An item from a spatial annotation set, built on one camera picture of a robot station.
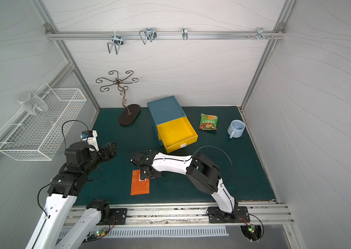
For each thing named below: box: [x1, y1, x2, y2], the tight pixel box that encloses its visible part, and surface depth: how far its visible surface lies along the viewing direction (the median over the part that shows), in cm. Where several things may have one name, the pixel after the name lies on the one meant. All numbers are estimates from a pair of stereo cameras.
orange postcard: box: [130, 169, 151, 196], surface depth 85 cm
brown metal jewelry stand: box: [95, 70, 141, 126], surface depth 100 cm
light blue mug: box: [227, 119, 246, 140], surface depth 103 cm
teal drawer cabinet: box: [146, 95, 187, 147], surface depth 93 cm
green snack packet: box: [198, 113, 219, 131], surface depth 110 cm
